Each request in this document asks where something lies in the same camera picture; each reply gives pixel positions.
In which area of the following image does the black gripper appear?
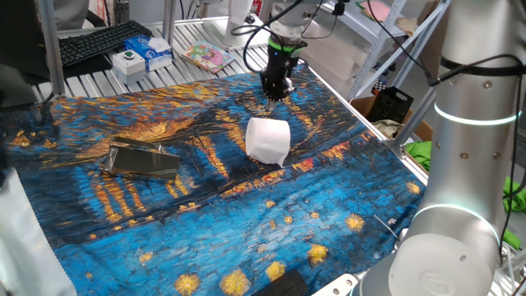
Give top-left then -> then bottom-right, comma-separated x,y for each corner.
261,48 -> 299,111

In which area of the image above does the white box with green button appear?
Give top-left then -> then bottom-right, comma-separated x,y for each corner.
110,49 -> 147,86

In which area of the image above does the white toilet paper roll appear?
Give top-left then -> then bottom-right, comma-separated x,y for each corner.
245,117 -> 292,168

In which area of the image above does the black plastic crate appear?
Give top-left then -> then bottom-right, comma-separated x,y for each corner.
367,85 -> 415,124

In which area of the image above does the black computer monitor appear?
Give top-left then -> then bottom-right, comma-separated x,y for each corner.
0,0 -> 54,110

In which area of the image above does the white device stand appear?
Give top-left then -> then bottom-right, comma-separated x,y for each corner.
203,0 -> 272,53

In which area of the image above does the black computer keyboard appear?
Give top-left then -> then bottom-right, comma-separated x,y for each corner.
57,19 -> 154,69

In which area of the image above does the brown cardboard box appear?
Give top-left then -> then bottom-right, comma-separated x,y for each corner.
349,95 -> 435,143

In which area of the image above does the thin grey rod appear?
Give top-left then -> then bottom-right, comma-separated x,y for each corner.
373,214 -> 399,239

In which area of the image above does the pink cloth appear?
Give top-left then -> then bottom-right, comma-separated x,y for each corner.
357,0 -> 391,24

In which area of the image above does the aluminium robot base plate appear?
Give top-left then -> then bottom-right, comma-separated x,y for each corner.
310,273 -> 358,296

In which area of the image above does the aluminium frame post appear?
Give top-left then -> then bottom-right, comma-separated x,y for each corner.
390,86 -> 437,160
162,0 -> 178,46
36,0 -> 67,98

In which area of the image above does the green cloth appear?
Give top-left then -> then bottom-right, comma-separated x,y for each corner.
404,140 -> 526,250

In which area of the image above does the starry night painting tablecloth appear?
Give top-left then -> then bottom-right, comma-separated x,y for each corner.
0,63 -> 428,296

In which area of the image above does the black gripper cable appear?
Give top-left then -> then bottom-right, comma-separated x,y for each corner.
229,0 -> 371,75

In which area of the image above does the blue tissue box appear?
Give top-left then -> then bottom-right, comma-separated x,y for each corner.
123,35 -> 173,72

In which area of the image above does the black flat pad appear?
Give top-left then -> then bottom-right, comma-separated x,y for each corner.
22,53 -> 114,86

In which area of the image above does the colourful children's book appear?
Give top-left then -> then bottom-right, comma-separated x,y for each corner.
181,39 -> 236,75

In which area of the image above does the green wrist adapter ring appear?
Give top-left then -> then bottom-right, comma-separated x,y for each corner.
267,37 -> 303,53

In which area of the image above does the white metal shelf rack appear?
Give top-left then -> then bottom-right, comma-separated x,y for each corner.
316,0 -> 449,102

